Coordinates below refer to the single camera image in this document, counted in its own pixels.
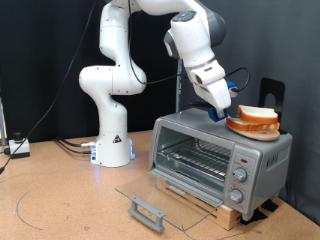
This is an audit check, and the metal frame bar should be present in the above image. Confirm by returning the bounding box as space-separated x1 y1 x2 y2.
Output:
0 96 8 147

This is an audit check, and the black foam pad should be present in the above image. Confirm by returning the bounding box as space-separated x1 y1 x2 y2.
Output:
261 199 279 213
240 208 268 225

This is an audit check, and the black curtain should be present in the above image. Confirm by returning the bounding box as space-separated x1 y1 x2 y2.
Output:
0 0 181 144

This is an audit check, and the thin black base cable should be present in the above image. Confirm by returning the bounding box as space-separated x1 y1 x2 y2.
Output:
57 139 93 155

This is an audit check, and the wire oven rack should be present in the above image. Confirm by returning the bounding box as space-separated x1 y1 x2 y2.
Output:
156 137 233 183

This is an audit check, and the black metal bookend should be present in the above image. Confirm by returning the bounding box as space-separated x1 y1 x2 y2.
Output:
258 77 288 135

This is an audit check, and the black cable with silver connector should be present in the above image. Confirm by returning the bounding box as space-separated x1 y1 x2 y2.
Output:
54 136 98 148

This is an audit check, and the black camera cable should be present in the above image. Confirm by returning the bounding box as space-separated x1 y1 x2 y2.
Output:
127 0 251 93

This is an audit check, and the white bread slice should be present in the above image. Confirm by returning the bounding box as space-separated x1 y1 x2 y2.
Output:
237 104 279 125
225 117 281 132

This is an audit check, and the white power box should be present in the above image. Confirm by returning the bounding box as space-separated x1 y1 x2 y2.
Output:
8 131 31 159

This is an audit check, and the silver toaster oven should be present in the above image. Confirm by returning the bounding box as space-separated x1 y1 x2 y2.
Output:
148 109 294 222

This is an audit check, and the slotted wooden block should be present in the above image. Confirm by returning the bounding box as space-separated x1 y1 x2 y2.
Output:
155 176 243 231

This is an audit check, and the silver oven knob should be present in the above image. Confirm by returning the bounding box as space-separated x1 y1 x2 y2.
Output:
227 188 244 204
232 167 249 183

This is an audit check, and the long black hanging cable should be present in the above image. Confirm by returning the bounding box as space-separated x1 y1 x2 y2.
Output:
0 0 98 174

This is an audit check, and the grey curtain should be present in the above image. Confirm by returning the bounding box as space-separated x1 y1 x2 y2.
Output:
183 0 320 226

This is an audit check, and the vertical metal pole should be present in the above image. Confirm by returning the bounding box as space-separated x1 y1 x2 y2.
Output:
175 59 185 113

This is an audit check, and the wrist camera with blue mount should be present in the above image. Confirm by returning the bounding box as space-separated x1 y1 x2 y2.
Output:
225 79 240 99

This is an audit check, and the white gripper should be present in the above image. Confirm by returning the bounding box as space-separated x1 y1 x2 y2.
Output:
196 77 233 120

